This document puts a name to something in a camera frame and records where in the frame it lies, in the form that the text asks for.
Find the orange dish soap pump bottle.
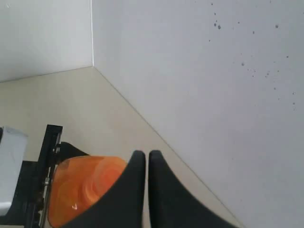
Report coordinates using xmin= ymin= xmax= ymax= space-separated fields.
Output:
xmin=48 ymin=156 xmax=127 ymax=228

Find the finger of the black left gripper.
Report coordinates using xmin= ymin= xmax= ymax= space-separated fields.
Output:
xmin=58 ymin=142 xmax=89 ymax=163

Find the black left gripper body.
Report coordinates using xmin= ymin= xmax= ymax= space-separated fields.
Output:
xmin=6 ymin=125 xmax=63 ymax=228

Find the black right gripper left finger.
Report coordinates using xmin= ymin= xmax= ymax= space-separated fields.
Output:
xmin=64 ymin=151 xmax=145 ymax=228

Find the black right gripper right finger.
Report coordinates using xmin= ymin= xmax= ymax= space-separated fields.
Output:
xmin=149 ymin=150 xmax=240 ymax=228

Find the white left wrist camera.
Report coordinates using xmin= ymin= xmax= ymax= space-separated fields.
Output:
xmin=0 ymin=126 xmax=28 ymax=216

